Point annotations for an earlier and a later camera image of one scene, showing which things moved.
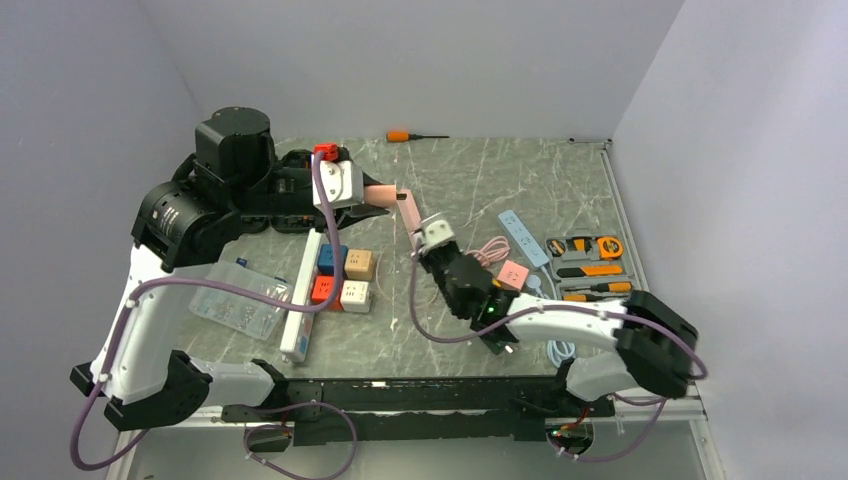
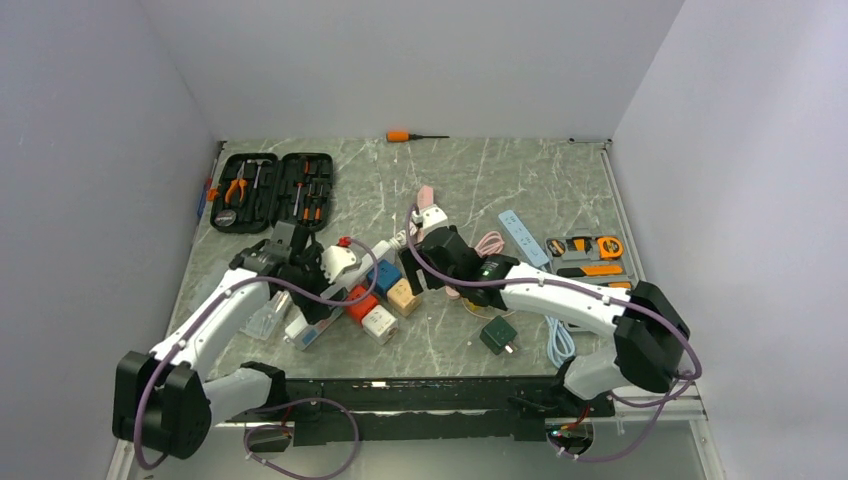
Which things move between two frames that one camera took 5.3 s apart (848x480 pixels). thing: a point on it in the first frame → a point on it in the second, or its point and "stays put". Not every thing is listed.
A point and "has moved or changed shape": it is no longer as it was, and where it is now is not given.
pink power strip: [409, 214] → [425, 200]
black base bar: [327, 410] stays put
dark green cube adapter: [498, 340] stays put
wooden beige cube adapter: [358, 264] → [401, 298]
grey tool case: [593, 267] stays put
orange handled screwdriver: [406, 136] stays put
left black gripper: [332, 219] → [312, 258]
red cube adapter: [321, 291] has moved or changed shape
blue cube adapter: [325, 260] → [387, 275]
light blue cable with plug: [558, 350] stays put
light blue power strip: [524, 239] stays put
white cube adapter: [355, 296] → [380, 325]
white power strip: [299, 339] has moved or changed shape
